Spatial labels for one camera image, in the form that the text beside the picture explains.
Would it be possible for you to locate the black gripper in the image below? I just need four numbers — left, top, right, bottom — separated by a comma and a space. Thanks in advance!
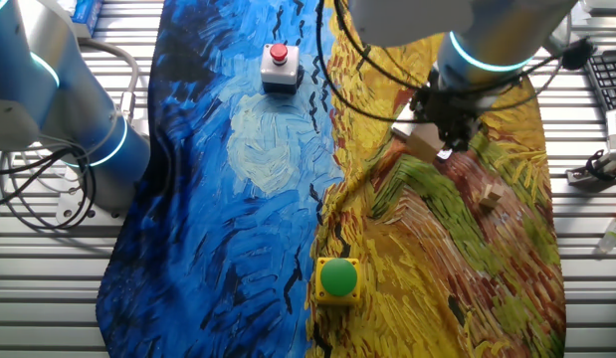
411, 79, 488, 153

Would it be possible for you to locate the large wooden block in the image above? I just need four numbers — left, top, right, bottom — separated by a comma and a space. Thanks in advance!
405, 122, 446, 164

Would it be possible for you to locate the silver digital scale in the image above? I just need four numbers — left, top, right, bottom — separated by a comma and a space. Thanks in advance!
390, 104, 454, 161

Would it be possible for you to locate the small wooden block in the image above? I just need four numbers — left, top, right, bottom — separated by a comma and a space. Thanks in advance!
478, 182, 506, 209

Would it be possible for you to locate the red button grey box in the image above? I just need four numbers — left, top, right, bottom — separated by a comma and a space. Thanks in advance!
260, 43, 305, 95

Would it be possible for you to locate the black keyboard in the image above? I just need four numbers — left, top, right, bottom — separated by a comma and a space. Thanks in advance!
584, 49, 616, 113

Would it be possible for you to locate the green button yellow box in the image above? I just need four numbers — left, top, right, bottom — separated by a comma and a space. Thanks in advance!
314, 257, 362, 306

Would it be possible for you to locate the clear tube orange cap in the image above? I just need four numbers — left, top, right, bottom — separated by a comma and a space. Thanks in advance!
598, 204, 616, 254

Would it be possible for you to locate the painted blue yellow mat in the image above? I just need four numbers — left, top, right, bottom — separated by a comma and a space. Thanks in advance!
96, 0, 567, 358

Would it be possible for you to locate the blue tissue box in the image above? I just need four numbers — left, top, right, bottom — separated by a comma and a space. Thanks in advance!
68, 0, 104, 39

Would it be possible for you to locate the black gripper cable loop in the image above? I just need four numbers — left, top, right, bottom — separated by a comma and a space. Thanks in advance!
314, 0, 562, 125

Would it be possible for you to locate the small camera on bracket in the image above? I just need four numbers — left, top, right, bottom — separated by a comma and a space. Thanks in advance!
565, 148, 616, 189

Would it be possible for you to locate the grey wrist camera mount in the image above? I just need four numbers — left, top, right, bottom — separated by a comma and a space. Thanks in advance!
540, 27, 596, 71

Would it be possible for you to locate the grey hose with connector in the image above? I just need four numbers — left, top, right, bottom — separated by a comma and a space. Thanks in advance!
76, 37, 140, 123

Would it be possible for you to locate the black cable bundle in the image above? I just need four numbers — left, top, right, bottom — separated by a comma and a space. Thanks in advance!
0, 143, 101, 231

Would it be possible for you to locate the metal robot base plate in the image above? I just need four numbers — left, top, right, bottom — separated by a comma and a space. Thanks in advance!
55, 148, 127, 228

